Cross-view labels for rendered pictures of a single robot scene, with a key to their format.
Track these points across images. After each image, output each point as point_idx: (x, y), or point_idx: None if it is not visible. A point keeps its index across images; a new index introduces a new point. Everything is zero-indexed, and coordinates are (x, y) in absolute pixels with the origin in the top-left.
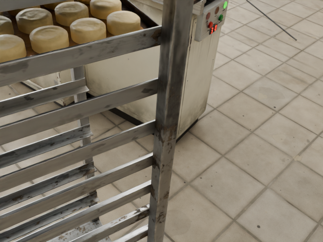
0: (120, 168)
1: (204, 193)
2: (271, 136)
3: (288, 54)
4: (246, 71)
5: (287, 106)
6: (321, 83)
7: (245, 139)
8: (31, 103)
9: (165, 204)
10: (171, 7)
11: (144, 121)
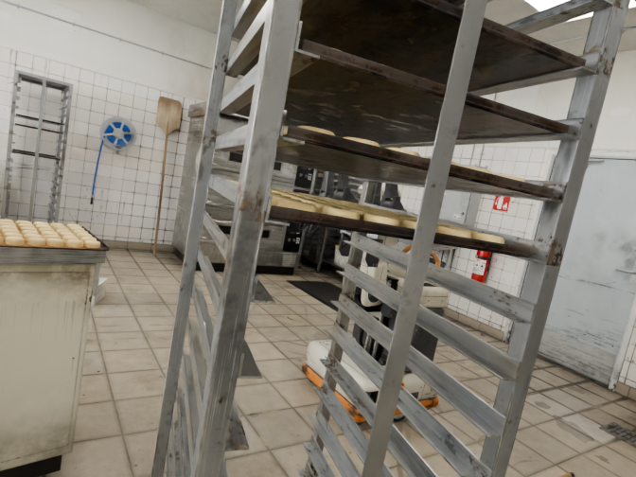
0: (355, 303)
1: None
2: (132, 392)
3: None
4: None
5: (107, 364)
6: (104, 334)
7: (116, 409)
8: (196, 348)
9: None
10: (373, 190)
11: (2, 466)
